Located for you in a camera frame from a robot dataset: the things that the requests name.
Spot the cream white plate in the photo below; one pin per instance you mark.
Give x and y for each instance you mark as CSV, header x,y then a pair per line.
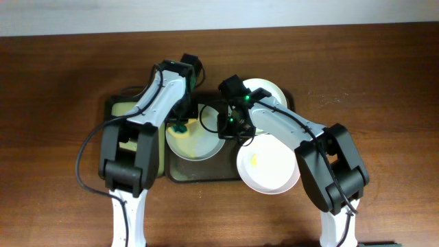
x,y
274,89

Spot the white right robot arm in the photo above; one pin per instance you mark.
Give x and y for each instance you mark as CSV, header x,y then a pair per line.
x,y
333,172

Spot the pink plate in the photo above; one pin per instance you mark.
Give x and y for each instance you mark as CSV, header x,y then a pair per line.
x,y
267,165

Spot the green yellow scrub sponge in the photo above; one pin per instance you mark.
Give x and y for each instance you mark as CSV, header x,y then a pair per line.
x,y
180,130

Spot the pale blue plate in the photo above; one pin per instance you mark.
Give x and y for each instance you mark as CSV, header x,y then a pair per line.
x,y
196,144

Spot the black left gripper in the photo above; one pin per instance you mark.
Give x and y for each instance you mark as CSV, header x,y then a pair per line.
x,y
182,116

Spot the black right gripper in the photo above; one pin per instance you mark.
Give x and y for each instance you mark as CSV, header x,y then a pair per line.
x,y
222,119

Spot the black sponge tray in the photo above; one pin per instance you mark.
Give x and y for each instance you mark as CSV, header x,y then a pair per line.
x,y
125,95

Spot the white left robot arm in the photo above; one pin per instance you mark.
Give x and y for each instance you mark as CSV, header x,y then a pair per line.
x,y
129,175

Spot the dark brown serving tray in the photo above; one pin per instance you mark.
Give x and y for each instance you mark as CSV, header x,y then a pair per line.
x,y
222,166

